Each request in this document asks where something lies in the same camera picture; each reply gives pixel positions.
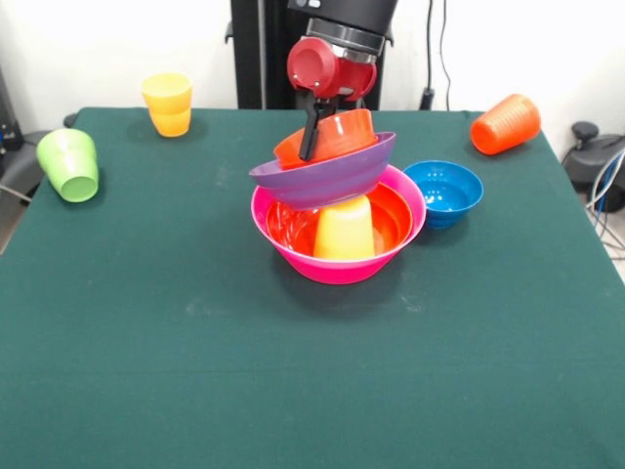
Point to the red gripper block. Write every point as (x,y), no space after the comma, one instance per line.
(332,71)

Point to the small orange plastic bowl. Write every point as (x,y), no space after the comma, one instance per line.
(346,132)

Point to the purple plastic bowl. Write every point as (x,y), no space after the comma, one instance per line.
(322,185)

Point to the yellow plastic cup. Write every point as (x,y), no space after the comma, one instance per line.
(168,107)
(344,232)

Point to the large orange plastic bowl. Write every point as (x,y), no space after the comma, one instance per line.
(390,220)

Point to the blue plastic bowl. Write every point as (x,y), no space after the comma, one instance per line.
(446,195)

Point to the large pink plastic bowl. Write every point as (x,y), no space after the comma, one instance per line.
(337,271)

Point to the orange plastic cup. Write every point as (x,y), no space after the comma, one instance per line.
(508,124)

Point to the green plastic cup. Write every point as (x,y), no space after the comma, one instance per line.
(70,166)

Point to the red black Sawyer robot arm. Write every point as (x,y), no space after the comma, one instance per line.
(351,19)

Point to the black column stand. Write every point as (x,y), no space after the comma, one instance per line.
(259,58)

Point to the dark green table cloth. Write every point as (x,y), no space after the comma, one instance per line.
(293,391)

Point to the black chair base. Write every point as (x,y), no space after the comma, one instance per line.
(591,156)
(19,161)

